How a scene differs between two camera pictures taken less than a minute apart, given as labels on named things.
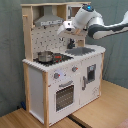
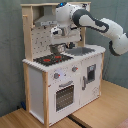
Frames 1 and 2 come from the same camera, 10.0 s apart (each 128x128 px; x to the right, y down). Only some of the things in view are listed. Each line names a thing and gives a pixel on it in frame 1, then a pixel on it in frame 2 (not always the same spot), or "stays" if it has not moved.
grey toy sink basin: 78,51 stays
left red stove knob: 56,75 stays
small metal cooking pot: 45,57 -> 58,48
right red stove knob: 74,69 stays
